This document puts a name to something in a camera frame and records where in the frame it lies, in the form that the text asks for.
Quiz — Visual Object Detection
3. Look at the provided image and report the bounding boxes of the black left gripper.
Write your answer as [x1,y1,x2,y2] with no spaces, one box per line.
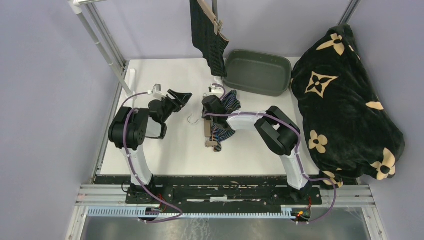
[160,89,192,123]

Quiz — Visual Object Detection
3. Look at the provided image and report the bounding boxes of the blue striped underwear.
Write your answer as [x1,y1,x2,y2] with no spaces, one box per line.
[209,90,241,152]

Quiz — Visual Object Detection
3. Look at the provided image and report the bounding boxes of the black striped underwear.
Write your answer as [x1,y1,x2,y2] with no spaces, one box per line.
[189,0,229,78]

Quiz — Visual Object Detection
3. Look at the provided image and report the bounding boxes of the wooden clip hanger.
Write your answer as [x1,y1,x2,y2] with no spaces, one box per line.
[197,0,229,42]

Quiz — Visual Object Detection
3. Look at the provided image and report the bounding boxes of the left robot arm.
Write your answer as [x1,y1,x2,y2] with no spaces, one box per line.
[108,89,193,204]

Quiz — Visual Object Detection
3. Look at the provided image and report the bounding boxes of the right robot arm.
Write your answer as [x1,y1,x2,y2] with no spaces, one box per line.
[202,91,309,204]

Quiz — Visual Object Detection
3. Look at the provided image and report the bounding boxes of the green plastic tray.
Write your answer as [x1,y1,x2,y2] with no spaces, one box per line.
[223,49,292,97]

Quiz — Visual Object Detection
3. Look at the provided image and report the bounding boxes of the centre rack pole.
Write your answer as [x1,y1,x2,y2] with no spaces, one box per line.
[211,0,218,17]

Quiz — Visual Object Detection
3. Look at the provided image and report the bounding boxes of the rack pole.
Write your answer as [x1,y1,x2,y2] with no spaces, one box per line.
[67,0,133,95]
[211,0,218,17]

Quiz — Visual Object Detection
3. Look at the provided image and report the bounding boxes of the black floral blanket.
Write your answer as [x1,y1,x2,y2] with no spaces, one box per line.
[291,24,405,189]

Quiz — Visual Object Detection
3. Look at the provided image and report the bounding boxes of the left rack pole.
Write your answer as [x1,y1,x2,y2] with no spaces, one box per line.
[67,0,133,95]

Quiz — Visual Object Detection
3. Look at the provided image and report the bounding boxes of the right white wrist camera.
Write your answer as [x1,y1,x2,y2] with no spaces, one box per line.
[208,83,226,98]

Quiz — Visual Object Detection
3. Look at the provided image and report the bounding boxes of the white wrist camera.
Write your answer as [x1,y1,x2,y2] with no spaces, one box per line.
[147,83,166,100]
[208,83,226,98]

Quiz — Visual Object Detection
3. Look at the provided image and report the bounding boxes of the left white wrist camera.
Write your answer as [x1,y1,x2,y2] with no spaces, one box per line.
[147,83,166,100]

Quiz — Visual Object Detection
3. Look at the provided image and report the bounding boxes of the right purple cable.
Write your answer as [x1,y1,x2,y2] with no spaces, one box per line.
[202,83,338,224]

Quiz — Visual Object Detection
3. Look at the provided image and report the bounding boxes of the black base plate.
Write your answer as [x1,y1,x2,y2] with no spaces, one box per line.
[94,175,323,215]

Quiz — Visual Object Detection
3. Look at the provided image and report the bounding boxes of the aluminium frame rails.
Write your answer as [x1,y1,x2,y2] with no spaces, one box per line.
[65,184,387,240]

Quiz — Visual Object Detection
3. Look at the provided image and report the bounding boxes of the white cable duct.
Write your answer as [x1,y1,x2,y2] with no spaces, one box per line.
[87,206,296,220]

